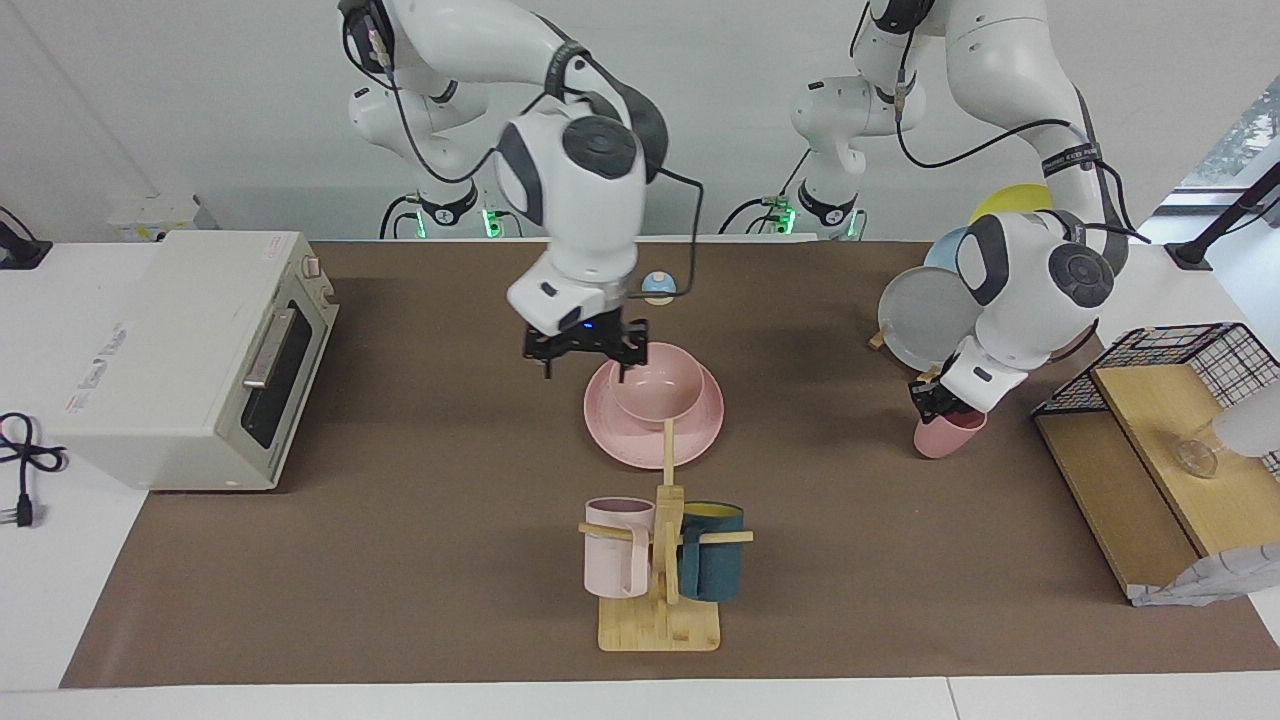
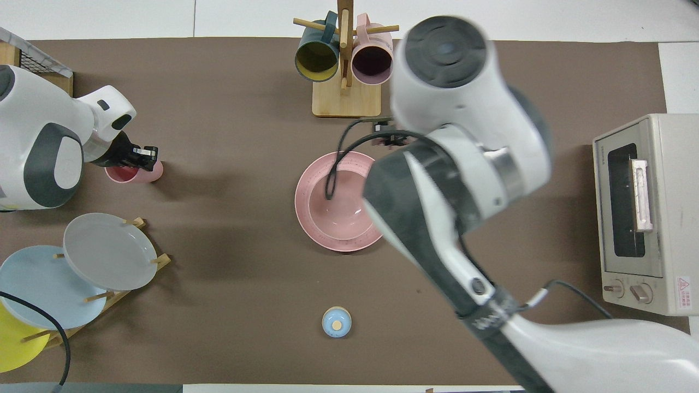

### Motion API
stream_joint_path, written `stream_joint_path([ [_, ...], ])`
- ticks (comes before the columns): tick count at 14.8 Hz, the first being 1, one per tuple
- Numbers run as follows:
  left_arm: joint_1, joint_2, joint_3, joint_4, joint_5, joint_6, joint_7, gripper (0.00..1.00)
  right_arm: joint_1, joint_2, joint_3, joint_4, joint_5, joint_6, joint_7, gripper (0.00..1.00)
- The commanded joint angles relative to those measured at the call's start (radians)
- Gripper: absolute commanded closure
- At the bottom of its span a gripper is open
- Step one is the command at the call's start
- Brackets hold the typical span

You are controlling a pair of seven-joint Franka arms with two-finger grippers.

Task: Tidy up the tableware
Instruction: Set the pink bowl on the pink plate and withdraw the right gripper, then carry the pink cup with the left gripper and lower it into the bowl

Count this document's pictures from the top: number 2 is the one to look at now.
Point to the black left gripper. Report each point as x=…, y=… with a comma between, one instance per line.
x=120, y=150

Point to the grey plate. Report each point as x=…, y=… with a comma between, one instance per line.
x=109, y=251

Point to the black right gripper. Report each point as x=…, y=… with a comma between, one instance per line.
x=390, y=136

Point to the dark green mug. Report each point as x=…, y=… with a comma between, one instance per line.
x=317, y=60

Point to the pink mug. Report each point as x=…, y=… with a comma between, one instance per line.
x=373, y=63

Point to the beige toaster oven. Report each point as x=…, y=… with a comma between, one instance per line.
x=677, y=218

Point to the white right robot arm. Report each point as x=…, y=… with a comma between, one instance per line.
x=464, y=109

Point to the small blue lidded jar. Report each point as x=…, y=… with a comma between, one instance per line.
x=336, y=325

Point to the pink bowl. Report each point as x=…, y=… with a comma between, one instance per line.
x=338, y=213

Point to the wooden plate rack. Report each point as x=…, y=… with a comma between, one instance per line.
x=162, y=261

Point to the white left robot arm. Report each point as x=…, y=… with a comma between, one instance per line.
x=33, y=120

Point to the pink speckled plate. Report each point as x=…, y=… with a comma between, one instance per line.
x=302, y=202

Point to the yellow plate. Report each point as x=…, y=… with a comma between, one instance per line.
x=13, y=344

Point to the wooden mug tree stand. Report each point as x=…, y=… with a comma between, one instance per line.
x=347, y=103

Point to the brown table mat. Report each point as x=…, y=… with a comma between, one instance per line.
x=218, y=136

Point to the pink tumbler cup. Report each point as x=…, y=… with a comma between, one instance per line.
x=153, y=174

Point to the light blue plate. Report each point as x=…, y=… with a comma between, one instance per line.
x=43, y=273

